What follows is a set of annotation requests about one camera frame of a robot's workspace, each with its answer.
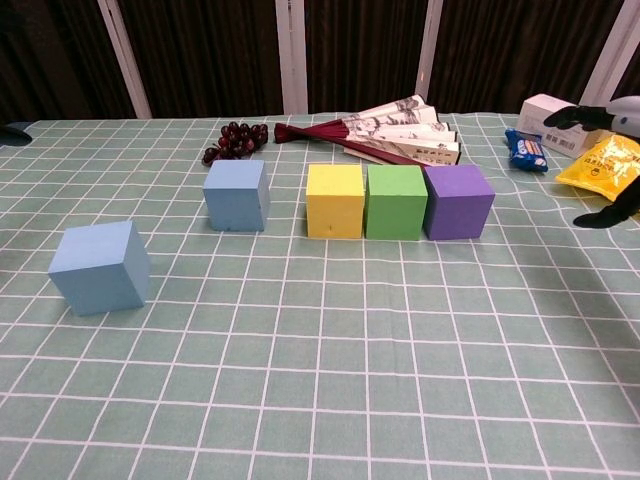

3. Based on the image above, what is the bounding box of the painted paper folding fan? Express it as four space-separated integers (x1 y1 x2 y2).
273 94 462 171

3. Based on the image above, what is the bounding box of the purple foam cube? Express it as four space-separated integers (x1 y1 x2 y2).
423 164 496 241

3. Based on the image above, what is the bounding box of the white metal frame post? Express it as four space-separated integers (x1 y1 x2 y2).
97 0 152 120
275 0 309 115
415 0 454 104
581 0 640 111

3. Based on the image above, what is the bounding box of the dark red grape bunch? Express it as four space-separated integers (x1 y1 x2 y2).
201 121 269 166

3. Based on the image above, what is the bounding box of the white cardboard box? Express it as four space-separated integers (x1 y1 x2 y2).
516 93 610 159

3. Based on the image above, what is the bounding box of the blue cookie packet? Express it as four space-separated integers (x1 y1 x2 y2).
503 127 550 175

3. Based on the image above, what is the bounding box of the green checkered tablecloth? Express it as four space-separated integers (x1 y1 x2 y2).
0 107 640 480

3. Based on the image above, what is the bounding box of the green foam cube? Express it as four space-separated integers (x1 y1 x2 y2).
364 164 429 241

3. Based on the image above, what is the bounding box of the dark brown pleated curtain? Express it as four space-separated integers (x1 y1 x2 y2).
0 0 640 124

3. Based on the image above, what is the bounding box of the yellow snack bag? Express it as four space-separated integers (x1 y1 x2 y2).
554 132 640 204

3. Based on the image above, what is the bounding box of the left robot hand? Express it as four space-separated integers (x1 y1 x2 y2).
0 124 34 147

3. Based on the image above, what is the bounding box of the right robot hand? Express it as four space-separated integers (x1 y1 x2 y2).
543 95 640 230

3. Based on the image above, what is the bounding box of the light blue foam cube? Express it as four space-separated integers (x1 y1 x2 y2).
48 220 152 317
202 159 272 233

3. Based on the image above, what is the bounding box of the yellow foam cube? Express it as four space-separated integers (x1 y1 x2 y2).
305 163 365 239

